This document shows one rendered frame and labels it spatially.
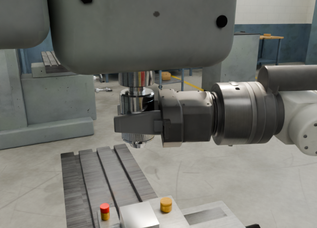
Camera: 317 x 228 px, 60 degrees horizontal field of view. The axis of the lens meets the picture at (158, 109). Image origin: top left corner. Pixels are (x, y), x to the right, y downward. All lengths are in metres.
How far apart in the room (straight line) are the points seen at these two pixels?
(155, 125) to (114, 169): 0.55
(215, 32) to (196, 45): 0.02
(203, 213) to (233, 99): 0.30
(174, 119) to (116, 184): 0.51
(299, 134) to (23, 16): 0.32
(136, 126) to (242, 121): 0.14
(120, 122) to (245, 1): 8.32
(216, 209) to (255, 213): 1.67
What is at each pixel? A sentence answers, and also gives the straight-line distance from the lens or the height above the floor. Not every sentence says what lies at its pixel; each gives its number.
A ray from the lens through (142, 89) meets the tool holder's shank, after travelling 0.36.
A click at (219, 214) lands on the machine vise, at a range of 0.60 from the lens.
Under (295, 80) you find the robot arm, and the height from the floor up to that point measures 1.29.
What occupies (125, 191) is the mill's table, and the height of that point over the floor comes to 0.92.
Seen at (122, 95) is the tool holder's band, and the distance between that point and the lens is 0.36.
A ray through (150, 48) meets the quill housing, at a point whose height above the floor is 1.34.
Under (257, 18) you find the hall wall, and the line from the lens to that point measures 8.89.
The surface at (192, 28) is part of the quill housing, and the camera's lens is 0.28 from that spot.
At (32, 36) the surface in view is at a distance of 0.23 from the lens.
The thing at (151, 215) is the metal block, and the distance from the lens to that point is 0.48.
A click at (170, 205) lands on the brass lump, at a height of 1.04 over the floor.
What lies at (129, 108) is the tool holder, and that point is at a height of 1.25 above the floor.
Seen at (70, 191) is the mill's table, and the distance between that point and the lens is 0.81.
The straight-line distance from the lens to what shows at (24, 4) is 0.23.
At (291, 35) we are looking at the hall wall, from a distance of 9.84.
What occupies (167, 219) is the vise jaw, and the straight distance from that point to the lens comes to 0.52.
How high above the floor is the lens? 1.36
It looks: 18 degrees down
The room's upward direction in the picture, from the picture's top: straight up
